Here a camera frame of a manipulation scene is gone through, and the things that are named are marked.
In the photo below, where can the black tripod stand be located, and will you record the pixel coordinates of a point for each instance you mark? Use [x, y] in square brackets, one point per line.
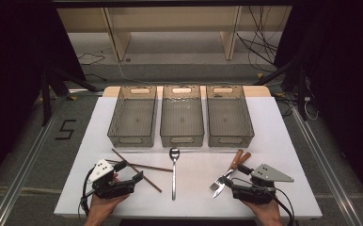
[46, 103]

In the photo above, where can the brown wooden chopstick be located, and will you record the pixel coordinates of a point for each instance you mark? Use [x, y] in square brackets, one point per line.
[152, 184]
[157, 169]

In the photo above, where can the aluminium floor rail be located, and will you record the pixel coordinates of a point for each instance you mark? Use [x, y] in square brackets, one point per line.
[19, 185]
[327, 175]

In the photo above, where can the black metal stand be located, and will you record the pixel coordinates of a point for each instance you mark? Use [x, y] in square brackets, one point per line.
[301, 94]

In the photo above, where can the black curtain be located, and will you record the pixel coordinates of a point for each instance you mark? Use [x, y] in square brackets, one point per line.
[352, 78]
[10, 78]

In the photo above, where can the black overhead bar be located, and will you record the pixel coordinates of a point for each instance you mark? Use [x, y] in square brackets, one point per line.
[170, 3]

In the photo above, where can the white table sheet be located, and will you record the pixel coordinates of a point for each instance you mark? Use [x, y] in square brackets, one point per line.
[195, 182]

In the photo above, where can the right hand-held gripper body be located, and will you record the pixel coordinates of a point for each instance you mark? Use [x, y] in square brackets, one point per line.
[253, 193]

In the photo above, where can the steel spoon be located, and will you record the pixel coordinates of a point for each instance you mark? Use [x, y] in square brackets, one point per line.
[173, 182]

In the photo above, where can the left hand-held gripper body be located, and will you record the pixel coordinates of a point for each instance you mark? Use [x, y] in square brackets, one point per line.
[113, 190]

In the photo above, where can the person's right hand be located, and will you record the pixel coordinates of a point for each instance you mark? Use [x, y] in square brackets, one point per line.
[269, 215]

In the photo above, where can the person's left hand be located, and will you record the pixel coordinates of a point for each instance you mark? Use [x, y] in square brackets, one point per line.
[102, 207]

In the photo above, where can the smoky clear plastic bin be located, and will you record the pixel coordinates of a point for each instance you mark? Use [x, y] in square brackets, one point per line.
[181, 117]
[229, 117]
[134, 117]

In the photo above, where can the beige wooden shelf unit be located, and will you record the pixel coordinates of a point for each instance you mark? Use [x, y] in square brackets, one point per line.
[120, 40]

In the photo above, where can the yellow floor tape piece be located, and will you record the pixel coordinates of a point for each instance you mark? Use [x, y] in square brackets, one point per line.
[72, 98]
[260, 75]

